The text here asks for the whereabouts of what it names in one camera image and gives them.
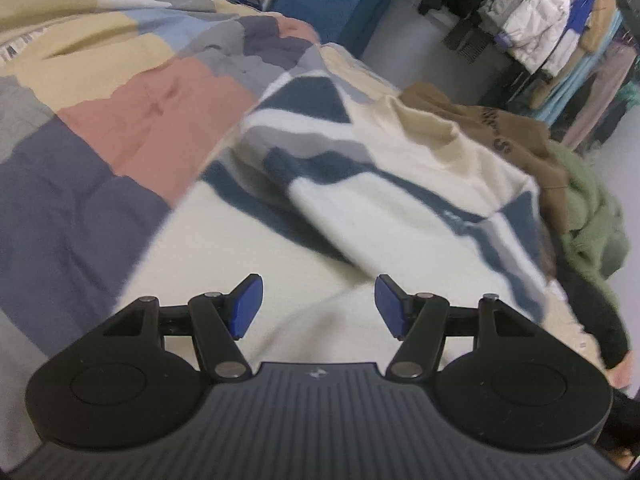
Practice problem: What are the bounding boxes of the black garment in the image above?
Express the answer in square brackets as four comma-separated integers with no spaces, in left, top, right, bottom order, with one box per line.
[555,260,631,371]

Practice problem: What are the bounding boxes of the hanging striped garment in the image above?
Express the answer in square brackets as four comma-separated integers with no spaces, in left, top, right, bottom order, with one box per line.
[442,15,493,63]

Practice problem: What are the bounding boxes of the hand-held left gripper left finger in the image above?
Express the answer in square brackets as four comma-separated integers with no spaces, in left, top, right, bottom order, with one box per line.
[102,274,263,382]

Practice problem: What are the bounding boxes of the cream navy striped sweater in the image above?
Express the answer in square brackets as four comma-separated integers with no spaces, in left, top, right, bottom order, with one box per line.
[112,74,583,366]

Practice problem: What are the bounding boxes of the patchwork bed blanket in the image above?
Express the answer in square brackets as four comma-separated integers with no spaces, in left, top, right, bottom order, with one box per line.
[0,0,640,461]

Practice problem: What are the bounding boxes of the hanging pink beige pants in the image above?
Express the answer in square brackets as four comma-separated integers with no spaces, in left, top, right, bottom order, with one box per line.
[565,42,636,148]

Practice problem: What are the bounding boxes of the hanging light blue garment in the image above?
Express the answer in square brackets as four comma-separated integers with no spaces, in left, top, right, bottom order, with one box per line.
[537,50,601,126]

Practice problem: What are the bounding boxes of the blue curtain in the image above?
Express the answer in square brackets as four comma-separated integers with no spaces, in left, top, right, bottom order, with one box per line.
[350,0,403,56]

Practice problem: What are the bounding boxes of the hanging tan coat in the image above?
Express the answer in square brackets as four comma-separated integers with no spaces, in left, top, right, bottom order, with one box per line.
[530,0,621,106]

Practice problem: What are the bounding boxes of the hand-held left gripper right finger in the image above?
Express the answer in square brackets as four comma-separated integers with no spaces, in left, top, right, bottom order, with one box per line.
[375,275,543,382]

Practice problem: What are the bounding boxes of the brown hoodie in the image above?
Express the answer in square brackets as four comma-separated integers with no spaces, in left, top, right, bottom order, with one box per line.
[402,82,571,236]

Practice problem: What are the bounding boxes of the green fleece jacket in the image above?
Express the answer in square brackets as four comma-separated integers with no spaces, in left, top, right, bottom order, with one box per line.
[547,145,631,281]

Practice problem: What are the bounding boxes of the hanging white puffer jacket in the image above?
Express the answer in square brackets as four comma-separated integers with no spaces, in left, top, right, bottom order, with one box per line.
[480,0,583,76]

